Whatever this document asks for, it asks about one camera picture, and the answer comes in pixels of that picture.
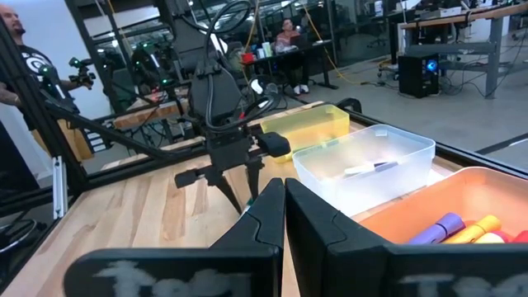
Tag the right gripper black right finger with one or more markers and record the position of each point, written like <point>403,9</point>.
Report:
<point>313,247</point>

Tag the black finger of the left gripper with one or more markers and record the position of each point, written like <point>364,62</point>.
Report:
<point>255,177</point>
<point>224,183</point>

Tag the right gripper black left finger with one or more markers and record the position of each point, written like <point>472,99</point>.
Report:
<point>264,231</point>

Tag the thin white marker green cap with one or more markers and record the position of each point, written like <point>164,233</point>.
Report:
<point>249,202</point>

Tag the clear translucent plastic bin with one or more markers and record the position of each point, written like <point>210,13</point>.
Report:
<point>321,181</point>

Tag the thin white marker purple cap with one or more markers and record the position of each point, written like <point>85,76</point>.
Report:
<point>369,168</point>

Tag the orange-yellow highlighter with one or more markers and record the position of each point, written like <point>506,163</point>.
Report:
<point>474,231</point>

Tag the yellow highlighter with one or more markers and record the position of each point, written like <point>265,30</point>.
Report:
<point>493,238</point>

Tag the red highlighter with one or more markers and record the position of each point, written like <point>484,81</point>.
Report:
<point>521,237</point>

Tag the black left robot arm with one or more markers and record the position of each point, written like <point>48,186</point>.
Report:
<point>185,33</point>

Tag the yellow translucent plastic bin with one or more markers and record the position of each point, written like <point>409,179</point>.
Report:
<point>309,123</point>

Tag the red cup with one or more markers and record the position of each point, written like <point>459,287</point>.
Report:
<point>247,57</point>

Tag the person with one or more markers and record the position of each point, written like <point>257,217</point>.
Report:
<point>288,41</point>
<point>29,62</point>

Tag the purple highlighter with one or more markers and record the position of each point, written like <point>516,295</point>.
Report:
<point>437,231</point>

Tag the black desk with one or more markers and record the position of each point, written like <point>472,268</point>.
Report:
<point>317,44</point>

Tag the orange translucent plastic bin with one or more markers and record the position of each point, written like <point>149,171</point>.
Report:
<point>453,194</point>

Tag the hand-held gripper device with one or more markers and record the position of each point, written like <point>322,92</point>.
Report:
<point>82,74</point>

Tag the black computer tower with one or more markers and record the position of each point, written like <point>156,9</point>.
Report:
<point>418,76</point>

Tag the wooden top desk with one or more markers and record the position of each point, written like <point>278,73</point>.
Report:
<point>453,16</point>

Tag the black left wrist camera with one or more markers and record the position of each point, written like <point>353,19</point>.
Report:
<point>231,99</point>

